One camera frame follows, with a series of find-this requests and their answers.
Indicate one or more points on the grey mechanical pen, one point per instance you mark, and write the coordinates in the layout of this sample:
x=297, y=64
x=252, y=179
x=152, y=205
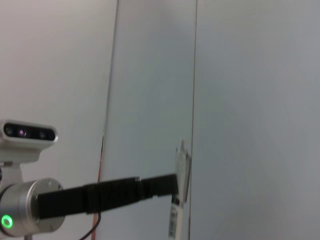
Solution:
x=182, y=165

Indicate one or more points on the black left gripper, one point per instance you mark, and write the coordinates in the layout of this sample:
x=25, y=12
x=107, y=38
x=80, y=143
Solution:
x=75, y=200

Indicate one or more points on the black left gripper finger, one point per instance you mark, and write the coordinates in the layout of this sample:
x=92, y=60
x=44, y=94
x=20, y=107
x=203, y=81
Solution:
x=160, y=186

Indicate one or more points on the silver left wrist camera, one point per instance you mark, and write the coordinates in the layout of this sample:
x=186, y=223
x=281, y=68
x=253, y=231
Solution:
x=27, y=140

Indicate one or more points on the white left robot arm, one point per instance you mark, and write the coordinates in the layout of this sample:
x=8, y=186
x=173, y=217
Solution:
x=22, y=200

